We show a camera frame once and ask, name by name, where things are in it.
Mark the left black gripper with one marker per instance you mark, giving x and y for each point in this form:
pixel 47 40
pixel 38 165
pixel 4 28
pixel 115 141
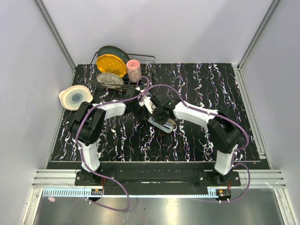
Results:
pixel 137 101

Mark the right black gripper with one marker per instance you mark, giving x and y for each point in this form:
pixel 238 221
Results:
pixel 153 114

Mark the black glasses case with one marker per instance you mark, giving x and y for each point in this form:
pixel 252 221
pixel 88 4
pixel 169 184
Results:
pixel 165 125

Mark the white frame sunglasses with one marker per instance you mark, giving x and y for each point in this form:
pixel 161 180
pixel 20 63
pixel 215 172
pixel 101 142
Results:
pixel 164 126

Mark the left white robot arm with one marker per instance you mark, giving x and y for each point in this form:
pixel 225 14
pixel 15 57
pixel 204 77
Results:
pixel 86 127

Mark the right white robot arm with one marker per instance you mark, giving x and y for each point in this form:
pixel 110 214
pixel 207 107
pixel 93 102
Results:
pixel 224 135

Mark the grey patterned small plate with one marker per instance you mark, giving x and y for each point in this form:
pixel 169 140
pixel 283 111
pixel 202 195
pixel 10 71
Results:
pixel 109 80

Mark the pink patterned cup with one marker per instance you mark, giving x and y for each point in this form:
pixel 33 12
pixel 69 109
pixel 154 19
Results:
pixel 134 70

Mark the yellow dotted plate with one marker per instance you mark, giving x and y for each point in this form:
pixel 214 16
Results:
pixel 109 63

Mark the dark green plate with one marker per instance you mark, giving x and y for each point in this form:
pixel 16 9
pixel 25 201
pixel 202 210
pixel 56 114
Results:
pixel 109 49

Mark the cream bowl with rings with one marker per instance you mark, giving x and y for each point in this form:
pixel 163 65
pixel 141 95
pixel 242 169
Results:
pixel 72 97

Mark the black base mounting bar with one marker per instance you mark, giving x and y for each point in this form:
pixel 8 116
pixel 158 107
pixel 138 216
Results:
pixel 196 173

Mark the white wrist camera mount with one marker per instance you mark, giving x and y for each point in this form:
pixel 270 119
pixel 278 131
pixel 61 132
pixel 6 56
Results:
pixel 146 101

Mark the black wire dish rack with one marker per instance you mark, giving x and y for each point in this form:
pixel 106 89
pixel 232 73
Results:
pixel 147 66

